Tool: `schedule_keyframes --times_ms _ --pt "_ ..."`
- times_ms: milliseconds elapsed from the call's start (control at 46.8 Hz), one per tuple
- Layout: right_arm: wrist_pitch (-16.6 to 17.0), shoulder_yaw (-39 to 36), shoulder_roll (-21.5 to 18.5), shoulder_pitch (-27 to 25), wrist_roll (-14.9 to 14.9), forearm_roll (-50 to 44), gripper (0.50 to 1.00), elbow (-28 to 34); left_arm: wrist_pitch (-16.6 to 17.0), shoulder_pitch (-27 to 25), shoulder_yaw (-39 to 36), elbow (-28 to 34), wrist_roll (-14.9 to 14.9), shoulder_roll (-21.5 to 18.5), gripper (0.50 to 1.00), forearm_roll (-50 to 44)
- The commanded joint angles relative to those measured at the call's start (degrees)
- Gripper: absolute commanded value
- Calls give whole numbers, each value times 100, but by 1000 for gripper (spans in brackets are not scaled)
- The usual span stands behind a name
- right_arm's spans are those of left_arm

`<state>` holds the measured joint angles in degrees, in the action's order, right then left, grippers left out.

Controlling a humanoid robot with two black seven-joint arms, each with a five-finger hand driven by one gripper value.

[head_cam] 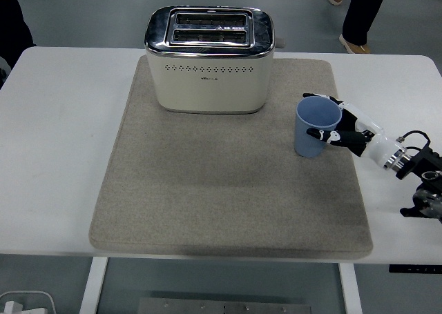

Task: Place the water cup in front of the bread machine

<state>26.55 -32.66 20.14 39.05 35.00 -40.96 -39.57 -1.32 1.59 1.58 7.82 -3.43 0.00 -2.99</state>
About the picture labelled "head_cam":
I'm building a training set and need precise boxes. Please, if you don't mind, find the grey metal plate with screws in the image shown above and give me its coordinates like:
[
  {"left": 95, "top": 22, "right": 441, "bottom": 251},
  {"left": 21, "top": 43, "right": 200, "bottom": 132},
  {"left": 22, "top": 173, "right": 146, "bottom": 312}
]
[{"left": 137, "top": 297, "right": 314, "bottom": 314}]

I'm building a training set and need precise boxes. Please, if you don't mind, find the small white block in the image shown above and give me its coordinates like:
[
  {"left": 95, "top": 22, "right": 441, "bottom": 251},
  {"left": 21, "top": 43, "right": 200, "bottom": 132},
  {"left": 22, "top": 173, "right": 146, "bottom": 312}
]
[{"left": 2, "top": 300, "right": 23, "bottom": 314}]

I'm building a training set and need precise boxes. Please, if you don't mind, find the black table control panel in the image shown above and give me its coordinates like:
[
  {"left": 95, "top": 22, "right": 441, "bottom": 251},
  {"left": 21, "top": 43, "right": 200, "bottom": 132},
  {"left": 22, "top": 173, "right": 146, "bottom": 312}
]
[{"left": 389, "top": 264, "right": 442, "bottom": 274}]

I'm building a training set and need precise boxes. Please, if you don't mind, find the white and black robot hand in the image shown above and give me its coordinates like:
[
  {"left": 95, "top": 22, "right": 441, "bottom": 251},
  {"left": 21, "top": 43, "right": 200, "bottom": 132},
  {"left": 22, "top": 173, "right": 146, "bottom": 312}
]
[{"left": 302, "top": 92, "right": 405, "bottom": 166}]

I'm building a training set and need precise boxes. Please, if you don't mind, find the blue plastic cup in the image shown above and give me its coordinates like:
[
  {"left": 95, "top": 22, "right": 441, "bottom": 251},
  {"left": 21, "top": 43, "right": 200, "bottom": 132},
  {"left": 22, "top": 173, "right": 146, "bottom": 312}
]
[{"left": 294, "top": 96, "right": 343, "bottom": 159}]

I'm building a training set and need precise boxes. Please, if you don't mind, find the white table leg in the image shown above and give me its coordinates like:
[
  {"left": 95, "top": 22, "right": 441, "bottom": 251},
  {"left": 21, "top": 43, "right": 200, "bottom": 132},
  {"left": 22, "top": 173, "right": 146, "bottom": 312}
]
[
  {"left": 78, "top": 257, "right": 109, "bottom": 314},
  {"left": 337, "top": 262, "right": 363, "bottom": 314}
]

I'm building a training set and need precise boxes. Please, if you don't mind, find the beige felt mat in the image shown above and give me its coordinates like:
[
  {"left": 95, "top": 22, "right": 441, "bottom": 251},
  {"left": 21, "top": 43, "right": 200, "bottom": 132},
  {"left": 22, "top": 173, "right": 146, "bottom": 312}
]
[{"left": 88, "top": 55, "right": 374, "bottom": 259}]

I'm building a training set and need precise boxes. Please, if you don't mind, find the person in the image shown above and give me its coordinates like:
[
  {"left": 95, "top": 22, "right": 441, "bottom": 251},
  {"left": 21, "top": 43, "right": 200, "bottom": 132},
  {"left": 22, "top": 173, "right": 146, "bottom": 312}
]
[
  {"left": 326, "top": 0, "right": 390, "bottom": 55},
  {"left": 0, "top": 0, "right": 37, "bottom": 89}
]

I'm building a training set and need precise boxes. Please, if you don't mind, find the cream and chrome toaster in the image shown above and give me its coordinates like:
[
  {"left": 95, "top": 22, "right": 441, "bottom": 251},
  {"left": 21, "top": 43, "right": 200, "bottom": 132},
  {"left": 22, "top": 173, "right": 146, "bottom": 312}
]
[{"left": 144, "top": 5, "right": 287, "bottom": 115}]

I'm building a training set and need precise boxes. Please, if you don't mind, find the white plastic bin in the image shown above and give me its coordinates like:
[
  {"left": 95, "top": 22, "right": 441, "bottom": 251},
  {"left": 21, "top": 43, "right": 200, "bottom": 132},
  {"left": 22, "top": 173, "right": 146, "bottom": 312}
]
[{"left": 0, "top": 291, "right": 55, "bottom": 314}]

